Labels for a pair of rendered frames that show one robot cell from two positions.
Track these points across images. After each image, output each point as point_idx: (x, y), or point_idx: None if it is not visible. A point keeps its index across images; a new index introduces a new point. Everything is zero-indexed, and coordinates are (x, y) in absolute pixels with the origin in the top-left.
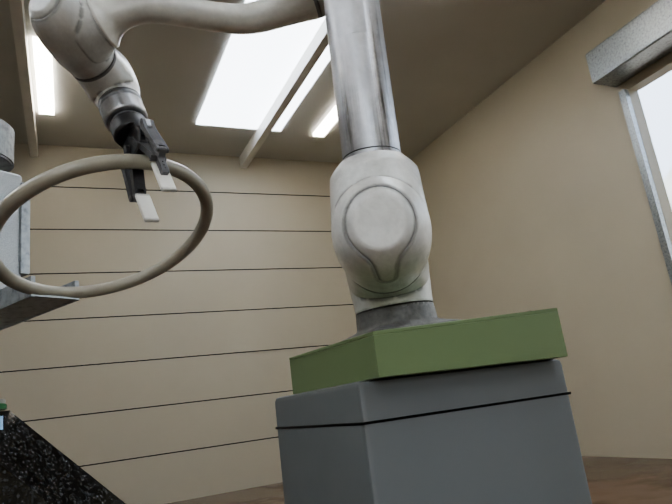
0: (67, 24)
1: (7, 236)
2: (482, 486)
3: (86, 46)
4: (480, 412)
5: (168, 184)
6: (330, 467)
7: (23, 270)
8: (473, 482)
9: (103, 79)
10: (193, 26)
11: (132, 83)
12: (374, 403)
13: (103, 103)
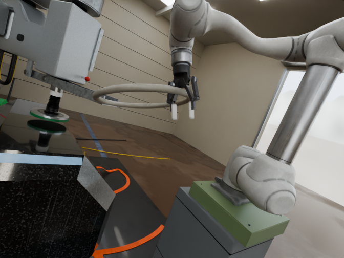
0: (194, 20)
1: (88, 52)
2: None
3: (192, 32)
4: (255, 246)
5: (192, 115)
6: (201, 240)
7: (90, 69)
8: None
9: (184, 43)
10: (237, 41)
11: (192, 47)
12: (235, 248)
13: (177, 53)
